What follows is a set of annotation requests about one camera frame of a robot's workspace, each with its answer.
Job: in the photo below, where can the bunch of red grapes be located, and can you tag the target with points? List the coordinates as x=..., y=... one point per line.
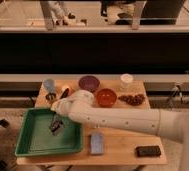
x=133, y=100

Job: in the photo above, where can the dark brush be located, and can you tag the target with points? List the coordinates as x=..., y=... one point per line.
x=55, y=129

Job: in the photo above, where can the purple bowl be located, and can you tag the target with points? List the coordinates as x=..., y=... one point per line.
x=89, y=83

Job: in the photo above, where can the white cup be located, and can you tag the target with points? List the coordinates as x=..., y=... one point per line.
x=126, y=80

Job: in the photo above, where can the dark utensil on table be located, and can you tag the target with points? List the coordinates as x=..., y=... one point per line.
x=52, y=96

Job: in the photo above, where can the orange bowl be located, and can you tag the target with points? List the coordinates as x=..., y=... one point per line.
x=106, y=97

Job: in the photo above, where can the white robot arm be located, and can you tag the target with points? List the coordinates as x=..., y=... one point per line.
x=172, y=125

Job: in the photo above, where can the blue sponge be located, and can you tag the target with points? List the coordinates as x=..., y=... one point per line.
x=96, y=144

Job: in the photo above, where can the blue cup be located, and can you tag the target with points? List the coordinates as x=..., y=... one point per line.
x=49, y=85

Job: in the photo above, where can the green plastic tray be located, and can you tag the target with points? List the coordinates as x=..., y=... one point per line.
x=36, y=138

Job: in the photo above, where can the person in background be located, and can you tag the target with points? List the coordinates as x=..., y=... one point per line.
x=118, y=12

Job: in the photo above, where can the orange fruit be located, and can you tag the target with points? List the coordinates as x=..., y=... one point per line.
x=66, y=87

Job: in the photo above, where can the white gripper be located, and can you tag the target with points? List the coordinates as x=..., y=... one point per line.
x=61, y=107

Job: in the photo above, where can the black rectangular object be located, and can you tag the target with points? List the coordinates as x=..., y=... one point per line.
x=148, y=151

